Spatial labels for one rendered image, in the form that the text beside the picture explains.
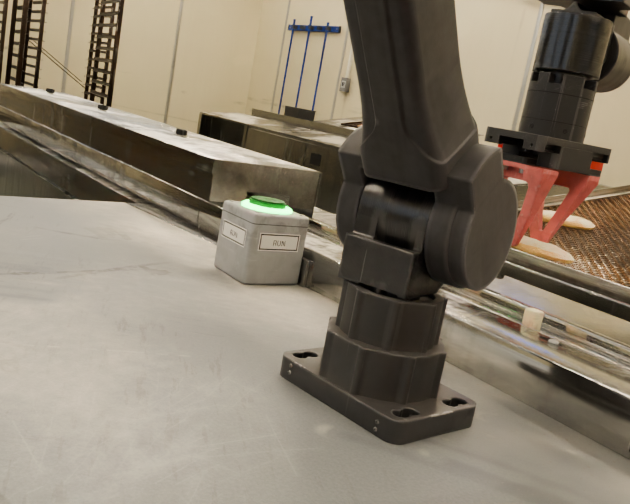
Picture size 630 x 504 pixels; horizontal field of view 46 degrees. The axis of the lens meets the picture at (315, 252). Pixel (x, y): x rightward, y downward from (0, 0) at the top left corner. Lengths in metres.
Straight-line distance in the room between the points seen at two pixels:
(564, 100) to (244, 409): 0.38
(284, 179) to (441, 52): 0.64
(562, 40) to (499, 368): 0.28
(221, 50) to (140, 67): 0.95
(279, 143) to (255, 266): 4.05
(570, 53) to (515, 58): 5.00
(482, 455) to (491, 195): 0.16
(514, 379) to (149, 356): 0.28
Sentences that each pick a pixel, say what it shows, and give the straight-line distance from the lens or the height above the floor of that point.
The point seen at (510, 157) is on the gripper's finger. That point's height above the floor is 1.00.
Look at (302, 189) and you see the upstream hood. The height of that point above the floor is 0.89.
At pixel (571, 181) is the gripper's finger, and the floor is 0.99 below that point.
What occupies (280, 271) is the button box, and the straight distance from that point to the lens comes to 0.78.
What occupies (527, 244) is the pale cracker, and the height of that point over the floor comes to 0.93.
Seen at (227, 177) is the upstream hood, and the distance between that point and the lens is 1.01.
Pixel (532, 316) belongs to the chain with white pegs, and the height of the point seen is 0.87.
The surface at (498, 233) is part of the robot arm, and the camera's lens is 0.51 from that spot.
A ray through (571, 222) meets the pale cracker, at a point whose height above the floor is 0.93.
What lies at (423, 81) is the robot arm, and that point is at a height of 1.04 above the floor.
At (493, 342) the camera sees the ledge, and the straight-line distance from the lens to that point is 0.61.
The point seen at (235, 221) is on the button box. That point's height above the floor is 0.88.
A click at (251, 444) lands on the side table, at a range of 0.43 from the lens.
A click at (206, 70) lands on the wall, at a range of 8.29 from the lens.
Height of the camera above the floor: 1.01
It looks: 11 degrees down
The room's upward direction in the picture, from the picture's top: 11 degrees clockwise
